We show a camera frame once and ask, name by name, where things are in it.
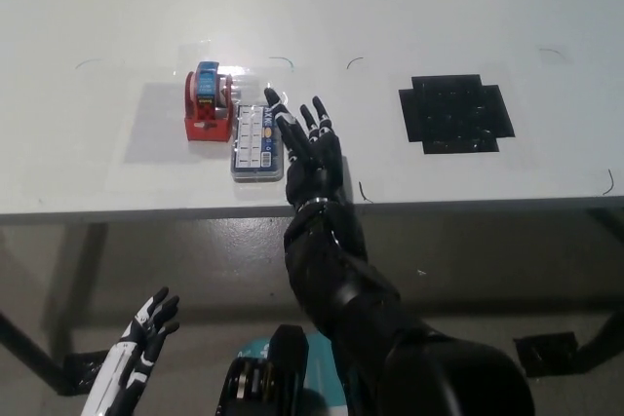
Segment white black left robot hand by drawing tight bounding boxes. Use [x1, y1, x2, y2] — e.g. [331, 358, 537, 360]
[80, 285, 181, 416]

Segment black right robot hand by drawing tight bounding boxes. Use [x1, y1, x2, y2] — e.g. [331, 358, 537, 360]
[262, 87, 345, 210]

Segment clear plastic screw box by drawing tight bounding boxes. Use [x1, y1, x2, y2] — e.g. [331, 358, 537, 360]
[228, 102, 287, 184]

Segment red tape dispenser with roll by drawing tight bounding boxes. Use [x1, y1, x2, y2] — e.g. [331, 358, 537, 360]
[183, 60, 236, 143]

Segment black tape patch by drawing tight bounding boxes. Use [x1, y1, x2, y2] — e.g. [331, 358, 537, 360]
[398, 73, 517, 155]

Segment black table foot bar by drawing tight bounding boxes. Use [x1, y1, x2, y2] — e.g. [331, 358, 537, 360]
[0, 311, 67, 396]

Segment black teal robot torso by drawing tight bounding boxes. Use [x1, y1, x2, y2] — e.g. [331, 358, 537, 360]
[216, 322, 353, 416]

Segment clear plastic film sheet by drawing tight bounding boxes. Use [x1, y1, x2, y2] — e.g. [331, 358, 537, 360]
[121, 43, 294, 165]

